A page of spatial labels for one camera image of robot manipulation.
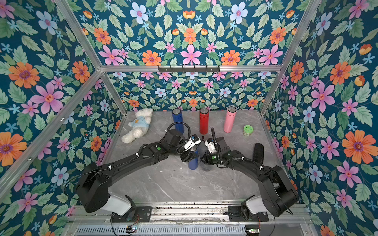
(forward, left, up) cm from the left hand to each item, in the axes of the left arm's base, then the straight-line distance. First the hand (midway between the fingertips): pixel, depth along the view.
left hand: (197, 149), depth 79 cm
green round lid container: (+20, -37, -13) cm, 44 cm away
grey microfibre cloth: (+2, -3, -4) cm, 6 cm away
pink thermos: (+22, -23, +2) cm, 32 cm away
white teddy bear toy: (+27, +39, -8) cm, 48 cm away
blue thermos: (-4, +3, -10) cm, 11 cm away
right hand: (-1, -3, -9) cm, 9 cm away
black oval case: (+2, -40, -15) cm, 42 cm away
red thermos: (+24, -6, -5) cm, 26 cm away
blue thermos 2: (+25, +11, +3) cm, 27 cm away
